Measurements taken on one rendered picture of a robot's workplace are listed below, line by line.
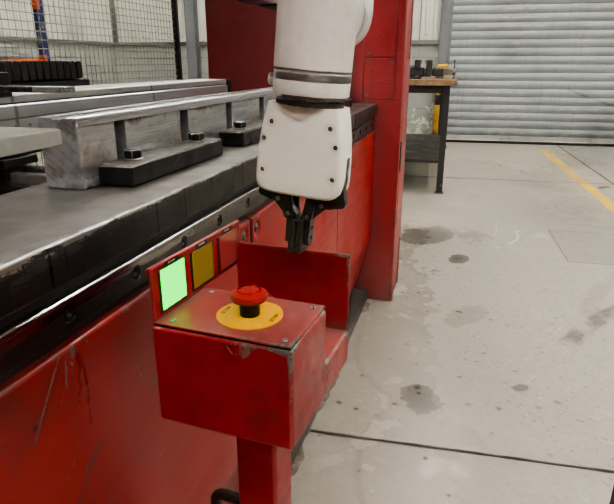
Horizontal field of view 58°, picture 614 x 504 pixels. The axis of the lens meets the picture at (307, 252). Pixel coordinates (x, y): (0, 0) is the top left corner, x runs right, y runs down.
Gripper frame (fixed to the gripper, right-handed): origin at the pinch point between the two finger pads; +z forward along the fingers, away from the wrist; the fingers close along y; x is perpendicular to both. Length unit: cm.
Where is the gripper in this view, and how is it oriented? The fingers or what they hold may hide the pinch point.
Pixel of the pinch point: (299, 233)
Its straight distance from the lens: 66.1
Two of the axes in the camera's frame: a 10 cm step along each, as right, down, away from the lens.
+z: -0.8, 9.3, 3.5
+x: 3.5, -3.0, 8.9
